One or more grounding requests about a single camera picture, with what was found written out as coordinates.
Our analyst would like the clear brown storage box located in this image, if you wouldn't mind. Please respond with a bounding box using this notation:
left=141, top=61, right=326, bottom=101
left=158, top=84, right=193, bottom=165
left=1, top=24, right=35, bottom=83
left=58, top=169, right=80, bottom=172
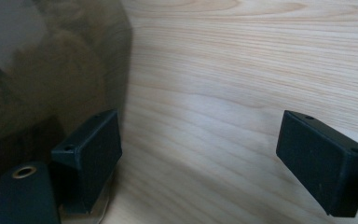
left=0, top=0, right=134, bottom=224

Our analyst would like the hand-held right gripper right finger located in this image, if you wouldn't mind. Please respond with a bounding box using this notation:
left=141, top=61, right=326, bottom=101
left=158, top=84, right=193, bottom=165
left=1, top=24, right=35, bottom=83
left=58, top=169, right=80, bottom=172
left=275, top=109, right=358, bottom=218

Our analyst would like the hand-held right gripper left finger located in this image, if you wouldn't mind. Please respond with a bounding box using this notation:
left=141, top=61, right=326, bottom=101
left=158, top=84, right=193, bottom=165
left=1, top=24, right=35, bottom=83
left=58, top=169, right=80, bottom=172
left=50, top=108, right=123, bottom=216

